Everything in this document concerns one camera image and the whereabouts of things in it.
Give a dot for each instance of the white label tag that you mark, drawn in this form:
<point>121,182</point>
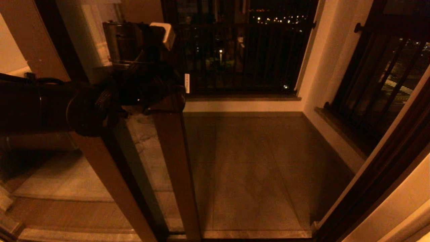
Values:
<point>187,83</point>

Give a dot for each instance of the brown framed sliding glass door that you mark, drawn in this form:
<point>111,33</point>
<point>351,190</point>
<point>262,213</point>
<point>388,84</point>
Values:
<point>178,174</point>

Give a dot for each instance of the black balcony railing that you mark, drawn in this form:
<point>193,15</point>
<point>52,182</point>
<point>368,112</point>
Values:
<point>242,60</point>

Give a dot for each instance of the black side window railing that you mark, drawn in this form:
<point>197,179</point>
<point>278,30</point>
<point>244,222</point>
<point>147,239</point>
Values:
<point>396,32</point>

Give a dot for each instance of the black railing wall bracket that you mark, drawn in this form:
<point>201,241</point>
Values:
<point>327,106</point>
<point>358,29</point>
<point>314,25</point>

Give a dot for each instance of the brown framed fixed glass panel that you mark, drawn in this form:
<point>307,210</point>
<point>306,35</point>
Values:
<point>100,168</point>

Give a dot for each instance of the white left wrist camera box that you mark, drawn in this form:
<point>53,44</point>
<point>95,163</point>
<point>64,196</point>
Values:
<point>166,33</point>

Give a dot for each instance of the long dark stone window sill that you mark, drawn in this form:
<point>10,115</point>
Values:
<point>339,129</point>

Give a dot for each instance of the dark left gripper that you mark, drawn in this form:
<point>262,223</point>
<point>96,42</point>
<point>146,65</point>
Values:
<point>164,90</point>

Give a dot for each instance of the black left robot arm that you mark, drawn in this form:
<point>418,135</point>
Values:
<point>33,104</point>

